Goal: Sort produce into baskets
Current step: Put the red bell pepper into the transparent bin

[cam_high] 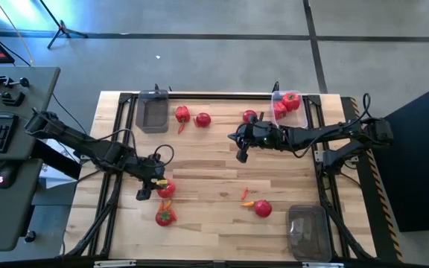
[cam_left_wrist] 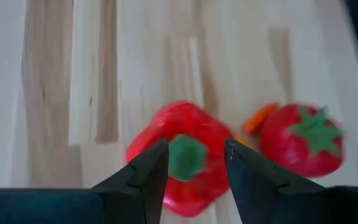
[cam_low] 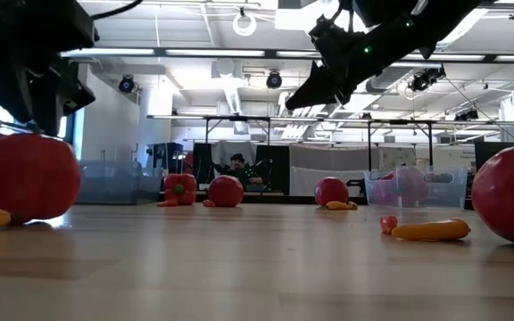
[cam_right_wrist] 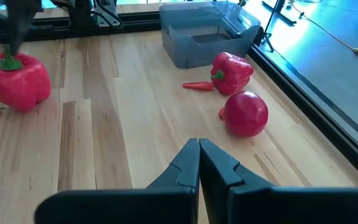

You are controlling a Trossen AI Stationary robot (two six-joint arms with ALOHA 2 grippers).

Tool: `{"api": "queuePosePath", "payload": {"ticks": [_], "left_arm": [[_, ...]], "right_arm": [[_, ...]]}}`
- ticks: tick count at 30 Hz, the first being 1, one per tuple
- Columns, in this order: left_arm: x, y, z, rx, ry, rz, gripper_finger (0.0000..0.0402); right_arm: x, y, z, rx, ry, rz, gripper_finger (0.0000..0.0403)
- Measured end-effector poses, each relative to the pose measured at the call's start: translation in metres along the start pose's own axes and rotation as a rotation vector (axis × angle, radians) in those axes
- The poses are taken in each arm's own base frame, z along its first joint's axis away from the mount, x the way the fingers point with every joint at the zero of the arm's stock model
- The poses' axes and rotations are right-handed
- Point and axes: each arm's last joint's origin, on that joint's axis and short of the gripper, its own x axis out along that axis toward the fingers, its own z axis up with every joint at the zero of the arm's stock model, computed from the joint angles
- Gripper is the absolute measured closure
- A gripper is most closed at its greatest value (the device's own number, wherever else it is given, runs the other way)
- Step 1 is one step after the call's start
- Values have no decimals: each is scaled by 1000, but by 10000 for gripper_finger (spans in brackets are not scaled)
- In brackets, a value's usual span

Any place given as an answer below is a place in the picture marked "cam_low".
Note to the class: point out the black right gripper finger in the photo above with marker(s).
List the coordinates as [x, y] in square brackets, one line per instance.
[315, 91]

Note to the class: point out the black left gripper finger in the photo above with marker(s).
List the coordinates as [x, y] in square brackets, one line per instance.
[49, 125]

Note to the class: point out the small yellow banana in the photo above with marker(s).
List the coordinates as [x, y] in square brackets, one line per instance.
[337, 206]

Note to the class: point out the red tomato with green calyx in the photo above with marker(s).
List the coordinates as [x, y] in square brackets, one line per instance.
[226, 191]

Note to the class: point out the small orange carrot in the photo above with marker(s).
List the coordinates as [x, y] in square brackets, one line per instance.
[168, 203]

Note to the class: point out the red bell pepper green stem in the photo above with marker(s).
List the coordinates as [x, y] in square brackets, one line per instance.
[180, 187]

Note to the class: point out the small red strawberry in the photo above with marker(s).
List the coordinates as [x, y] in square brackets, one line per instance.
[388, 224]

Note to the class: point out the small red chili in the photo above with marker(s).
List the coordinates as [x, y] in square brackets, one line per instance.
[208, 203]

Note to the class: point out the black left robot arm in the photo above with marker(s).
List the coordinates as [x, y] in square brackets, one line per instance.
[25, 22]

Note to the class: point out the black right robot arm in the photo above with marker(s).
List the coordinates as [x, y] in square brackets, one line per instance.
[440, 13]

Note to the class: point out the black ceiling spotlight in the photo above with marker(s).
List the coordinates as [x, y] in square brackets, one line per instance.
[466, 115]
[274, 80]
[126, 84]

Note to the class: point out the black spotlight cluster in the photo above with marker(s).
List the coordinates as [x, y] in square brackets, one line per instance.
[424, 79]

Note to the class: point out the white sheet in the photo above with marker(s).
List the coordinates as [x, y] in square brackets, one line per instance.
[324, 162]

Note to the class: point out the clear bluish plastic bin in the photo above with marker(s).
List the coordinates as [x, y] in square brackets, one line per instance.
[118, 183]

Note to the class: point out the person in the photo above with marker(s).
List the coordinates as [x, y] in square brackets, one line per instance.
[237, 171]

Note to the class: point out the dark equipment cart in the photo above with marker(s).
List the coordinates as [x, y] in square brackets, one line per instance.
[168, 156]

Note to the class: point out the black metal frame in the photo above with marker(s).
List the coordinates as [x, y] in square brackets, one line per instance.
[181, 117]

